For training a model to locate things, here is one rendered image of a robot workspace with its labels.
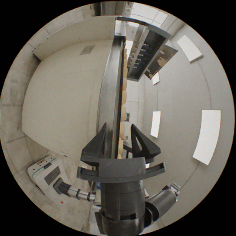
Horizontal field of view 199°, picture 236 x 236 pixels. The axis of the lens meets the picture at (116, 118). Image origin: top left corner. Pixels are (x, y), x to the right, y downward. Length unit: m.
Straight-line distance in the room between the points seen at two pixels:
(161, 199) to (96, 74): 0.37
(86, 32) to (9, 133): 0.98
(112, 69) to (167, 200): 0.39
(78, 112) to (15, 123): 0.78
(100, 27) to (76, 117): 0.54
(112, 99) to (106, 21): 0.50
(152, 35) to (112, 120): 0.66
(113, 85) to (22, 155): 1.03
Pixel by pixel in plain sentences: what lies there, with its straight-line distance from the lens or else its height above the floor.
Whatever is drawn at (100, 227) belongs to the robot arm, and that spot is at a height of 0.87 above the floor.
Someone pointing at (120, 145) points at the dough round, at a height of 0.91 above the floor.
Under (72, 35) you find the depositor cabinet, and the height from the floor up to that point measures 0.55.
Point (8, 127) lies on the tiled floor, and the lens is 0.89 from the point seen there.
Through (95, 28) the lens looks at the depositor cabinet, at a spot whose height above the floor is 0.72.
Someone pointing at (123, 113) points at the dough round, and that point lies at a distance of 0.21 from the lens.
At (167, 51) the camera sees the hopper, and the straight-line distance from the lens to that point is 0.72.
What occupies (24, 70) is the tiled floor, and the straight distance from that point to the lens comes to 0.97.
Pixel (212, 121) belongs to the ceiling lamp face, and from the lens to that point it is 2.08.
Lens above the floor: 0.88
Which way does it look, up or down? 4 degrees up
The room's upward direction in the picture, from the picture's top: 94 degrees clockwise
